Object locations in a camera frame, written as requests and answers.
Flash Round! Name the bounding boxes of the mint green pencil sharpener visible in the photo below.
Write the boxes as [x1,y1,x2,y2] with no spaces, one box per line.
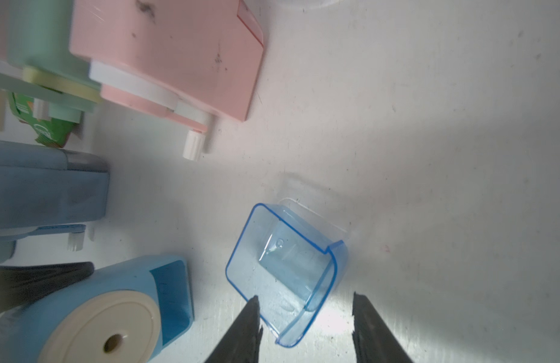
[0,1,102,125]

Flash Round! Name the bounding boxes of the clear blue tray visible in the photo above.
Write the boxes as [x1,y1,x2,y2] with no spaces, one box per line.
[225,198,349,348]

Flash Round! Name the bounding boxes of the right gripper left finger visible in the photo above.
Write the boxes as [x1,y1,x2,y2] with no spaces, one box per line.
[205,296,263,363]

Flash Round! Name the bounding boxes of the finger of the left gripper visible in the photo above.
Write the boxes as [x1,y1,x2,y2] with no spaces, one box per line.
[0,262,95,314]

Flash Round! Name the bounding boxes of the green snack bag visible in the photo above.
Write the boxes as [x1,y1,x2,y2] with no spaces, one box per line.
[6,92,83,148]

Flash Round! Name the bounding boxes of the blue pencil sharpener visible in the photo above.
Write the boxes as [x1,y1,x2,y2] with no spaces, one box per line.
[0,141,110,263]
[0,255,194,362]

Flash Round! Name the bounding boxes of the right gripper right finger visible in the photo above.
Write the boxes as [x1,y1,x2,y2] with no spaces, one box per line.
[352,293,412,363]

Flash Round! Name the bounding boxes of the pink pencil sharpener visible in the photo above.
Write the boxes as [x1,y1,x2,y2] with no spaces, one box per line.
[69,0,264,160]

